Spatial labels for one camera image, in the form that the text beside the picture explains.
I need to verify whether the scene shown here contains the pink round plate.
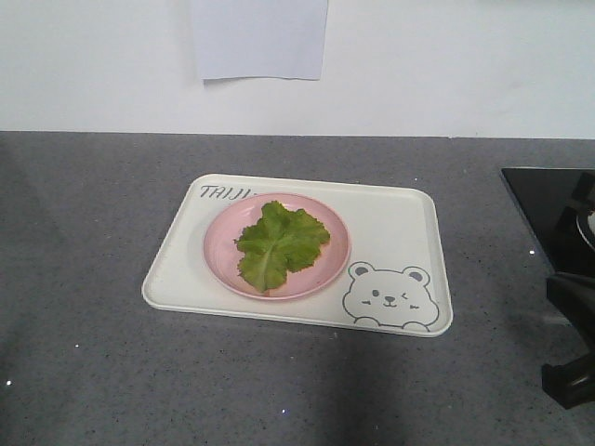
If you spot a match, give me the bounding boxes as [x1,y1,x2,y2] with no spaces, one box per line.
[203,192,351,300]

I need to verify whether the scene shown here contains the cream bear serving tray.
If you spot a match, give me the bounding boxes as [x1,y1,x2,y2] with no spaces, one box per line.
[142,174,453,337]

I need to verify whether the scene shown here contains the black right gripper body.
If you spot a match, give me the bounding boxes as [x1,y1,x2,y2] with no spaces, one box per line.
[541,272,594,409]

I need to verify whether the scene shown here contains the white paper on wall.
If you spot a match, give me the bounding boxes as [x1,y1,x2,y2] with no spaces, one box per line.
[191,0,328,81]

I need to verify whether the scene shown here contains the green lettuce leaf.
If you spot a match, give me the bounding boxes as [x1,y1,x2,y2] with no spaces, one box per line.
[234,201,331,293]

